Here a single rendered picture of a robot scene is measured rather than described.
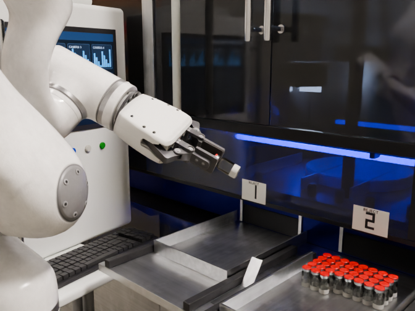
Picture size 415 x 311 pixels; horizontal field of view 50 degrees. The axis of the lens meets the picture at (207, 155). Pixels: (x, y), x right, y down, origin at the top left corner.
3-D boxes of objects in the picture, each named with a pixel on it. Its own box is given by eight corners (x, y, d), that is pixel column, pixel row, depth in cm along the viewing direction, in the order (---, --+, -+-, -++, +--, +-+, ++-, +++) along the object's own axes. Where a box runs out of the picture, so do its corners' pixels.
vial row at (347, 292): (309, 278, 105) (310, 260, 104) (385, 307, 93) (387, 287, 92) (304, 282, 103) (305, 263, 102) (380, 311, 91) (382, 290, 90)
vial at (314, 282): (312, 285, 102) (314, 266, 101) (321, 289, 100) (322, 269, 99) (307, 289, 100) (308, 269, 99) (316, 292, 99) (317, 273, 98)
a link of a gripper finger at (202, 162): (177, 152, 73) (212, 171, 73) (168, 161, 71) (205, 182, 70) (183, 137, 71) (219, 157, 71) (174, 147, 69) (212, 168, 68)
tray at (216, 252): (236, 219, 144) (236, 210, 143) (306, 242, 126) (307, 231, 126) (154, 252, 120) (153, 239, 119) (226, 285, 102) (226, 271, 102)
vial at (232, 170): (238, 174, 73) (215, 161, 74) (243, 165, 72) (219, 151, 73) (233, 181, 72) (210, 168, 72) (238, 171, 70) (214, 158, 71)
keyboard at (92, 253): (128, 231, 155) (128, 224, 154) (159, 240, 147) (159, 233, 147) (24, 276, 123) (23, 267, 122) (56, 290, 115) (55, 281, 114)
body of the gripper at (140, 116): (133, 112, 81) (186, 142, 80) (100, 139, 73) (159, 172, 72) (142, 78, 76) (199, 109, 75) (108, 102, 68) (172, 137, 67)
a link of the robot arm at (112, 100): (121, 110, 81) (135, 118, 81) (92, 132, 74) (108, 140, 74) (131, 71, 76) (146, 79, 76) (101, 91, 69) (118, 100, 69)
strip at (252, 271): (251, 279, 105) (252, 256, 104) (262, 284, 103) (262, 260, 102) (210, 302, 95) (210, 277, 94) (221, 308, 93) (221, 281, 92)
